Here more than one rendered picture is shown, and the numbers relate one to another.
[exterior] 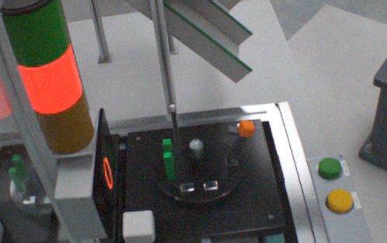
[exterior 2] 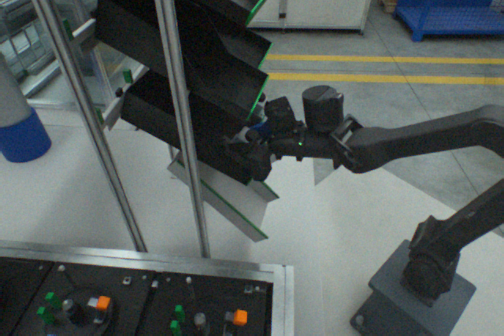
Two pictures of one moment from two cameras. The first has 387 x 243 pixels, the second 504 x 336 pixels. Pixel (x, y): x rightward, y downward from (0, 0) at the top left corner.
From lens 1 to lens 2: 0.33 m
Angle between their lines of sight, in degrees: 4
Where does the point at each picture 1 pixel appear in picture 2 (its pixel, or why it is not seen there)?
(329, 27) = (353, 177)
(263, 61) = (290, 203)
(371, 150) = (362, 323)
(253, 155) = (250, 321)
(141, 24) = not seen: hidden behind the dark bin
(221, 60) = (245, 227)
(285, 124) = (285, 290)
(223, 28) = (257, 190)
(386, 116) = (378, 310)
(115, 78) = (179, 196)
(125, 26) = not seen: hidden behind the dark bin
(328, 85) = (339, 238)
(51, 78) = not seen: outside the picture
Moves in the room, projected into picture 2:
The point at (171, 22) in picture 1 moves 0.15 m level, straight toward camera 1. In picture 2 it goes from (208, 195) to (194, 258)
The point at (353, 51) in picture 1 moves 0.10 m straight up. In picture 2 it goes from (368, 206) to (376, 185)
